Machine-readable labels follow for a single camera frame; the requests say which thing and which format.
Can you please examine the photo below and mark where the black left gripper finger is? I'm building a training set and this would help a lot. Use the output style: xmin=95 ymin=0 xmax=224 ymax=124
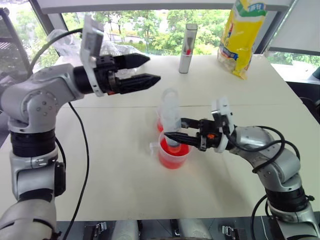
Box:
xmin=119 ymin=73 xmax=161 ymax=95
xmin=114 ymin=52 xmax=151 ymax=71

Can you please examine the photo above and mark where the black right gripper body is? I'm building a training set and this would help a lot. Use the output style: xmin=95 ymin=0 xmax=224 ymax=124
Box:
xmin=195 ymin=118 xmax=224 ymax=152

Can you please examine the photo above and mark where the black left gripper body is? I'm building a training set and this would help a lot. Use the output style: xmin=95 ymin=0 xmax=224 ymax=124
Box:
xmin=94 ymin=55 xmax=122 ymax=96

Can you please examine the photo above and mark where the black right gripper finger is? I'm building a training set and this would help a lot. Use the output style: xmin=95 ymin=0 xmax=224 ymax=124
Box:
xmin=163 ymin=132 xmax=200 ymax=148
xmin=180 ymin=117 xmax=201 ymax=130

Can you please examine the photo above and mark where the clear plastic measuring cylinder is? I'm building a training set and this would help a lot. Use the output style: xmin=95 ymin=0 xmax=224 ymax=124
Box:
xmin=159 ymin=87 xmax=181 ymax=154

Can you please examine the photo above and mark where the clear plastic cup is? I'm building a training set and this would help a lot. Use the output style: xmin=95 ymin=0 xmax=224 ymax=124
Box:
xmin=154 ymin=108 xmax=166 ymax=133

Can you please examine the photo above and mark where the tall silver metal canister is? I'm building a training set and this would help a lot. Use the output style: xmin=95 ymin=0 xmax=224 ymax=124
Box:
xmin=178 ymin=23 xmax=199 ymax=75

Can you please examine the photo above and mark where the crumpled clear plastic bag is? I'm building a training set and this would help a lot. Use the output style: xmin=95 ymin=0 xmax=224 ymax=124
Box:
xmin=47 ymin=29 xmax=141 ymax=76

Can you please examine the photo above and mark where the yellow snack bag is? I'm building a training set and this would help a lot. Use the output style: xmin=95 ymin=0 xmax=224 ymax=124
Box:
xmin=216 ymin=0 xmax=269 ymax=81

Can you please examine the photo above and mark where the clear cup with handle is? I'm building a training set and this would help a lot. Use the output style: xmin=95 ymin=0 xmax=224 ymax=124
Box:
xmin=149 ymin=130 xmax=193 ymax=171

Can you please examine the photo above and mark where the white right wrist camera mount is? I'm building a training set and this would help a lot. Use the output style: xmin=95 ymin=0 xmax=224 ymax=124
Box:
xmin=210 ymin=96 xmax=236 ymax=154

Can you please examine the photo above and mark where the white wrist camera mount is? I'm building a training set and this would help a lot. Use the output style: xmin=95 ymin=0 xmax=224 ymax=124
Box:
xmin=79 ymin=13 xmax=105 ymax=98
xmin=210 ymin=96 xmax=236 ymax=154

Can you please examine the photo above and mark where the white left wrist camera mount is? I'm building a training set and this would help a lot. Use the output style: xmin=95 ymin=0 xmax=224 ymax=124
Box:
xmin=79 ymin=13 xmax=105 ymax=98

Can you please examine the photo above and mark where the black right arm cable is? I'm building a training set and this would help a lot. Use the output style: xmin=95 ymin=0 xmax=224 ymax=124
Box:
xmin=226 ymin=124 xmax=301 ymax=175

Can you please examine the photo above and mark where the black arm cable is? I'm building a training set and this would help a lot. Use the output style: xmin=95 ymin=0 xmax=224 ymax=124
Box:
xmin=26 ymin=27 xmax=90 ymax=240
xmin=226 ymin=124 xmax=301 ymax=175

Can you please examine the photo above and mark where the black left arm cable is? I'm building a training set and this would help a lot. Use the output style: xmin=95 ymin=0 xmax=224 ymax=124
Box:
xmin=26 ymin=27 xmax=90 ymax=240

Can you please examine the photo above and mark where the black lower body cable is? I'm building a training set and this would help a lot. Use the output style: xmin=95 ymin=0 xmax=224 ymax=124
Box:
xmin=250 ymin=194 xmax=270 ymax=240

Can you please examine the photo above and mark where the metal strap buckle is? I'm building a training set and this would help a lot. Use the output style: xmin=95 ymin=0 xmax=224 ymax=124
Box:
xmin=221 ymin=224 xmax=239 ymax=238
xmin=85 ymin=221 xmax=109 ymax=238

